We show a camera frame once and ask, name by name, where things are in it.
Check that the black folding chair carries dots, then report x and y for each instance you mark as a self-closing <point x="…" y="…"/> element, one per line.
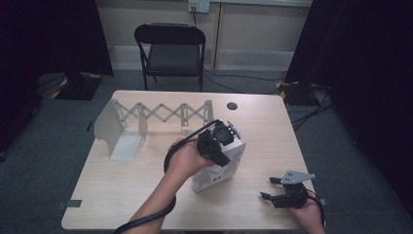
<point x="173" y="58"/>

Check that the black stand base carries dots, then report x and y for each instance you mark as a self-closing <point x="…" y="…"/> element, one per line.
<point x="297" y="94"/>
<point x="79" y="87"/>

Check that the black table grommet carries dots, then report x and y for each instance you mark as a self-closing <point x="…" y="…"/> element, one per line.
<point x="232" y="106"/>

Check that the person's left hand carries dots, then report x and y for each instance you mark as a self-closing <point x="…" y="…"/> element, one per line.
<point x="183" y="161"/>

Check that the white wall socket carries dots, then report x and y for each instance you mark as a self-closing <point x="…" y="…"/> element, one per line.
<point x="198" y="6"/>

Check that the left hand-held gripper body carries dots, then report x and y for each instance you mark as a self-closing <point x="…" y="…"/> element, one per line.
<point x="211" y="143"/>

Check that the black curtain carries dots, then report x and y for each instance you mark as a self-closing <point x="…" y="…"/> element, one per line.
<point x="48" y="39"/>
<point x="363" y="65"/>

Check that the white book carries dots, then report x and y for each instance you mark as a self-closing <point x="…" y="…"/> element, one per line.
<point x="211" y="177"/>

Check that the grey tape strip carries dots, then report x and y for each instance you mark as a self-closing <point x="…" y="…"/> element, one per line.
<point x="322" y="201"/>
<point x="73" y="203"/>

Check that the grey expandable metal book rack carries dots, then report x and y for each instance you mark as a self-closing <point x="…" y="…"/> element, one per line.
<point x="108" y="126"/>

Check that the person's right hand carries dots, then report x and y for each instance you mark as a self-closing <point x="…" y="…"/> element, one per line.
<point x="310" y="217"/>

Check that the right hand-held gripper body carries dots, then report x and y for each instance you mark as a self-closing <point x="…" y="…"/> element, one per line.
<point x="293" y="198"/>

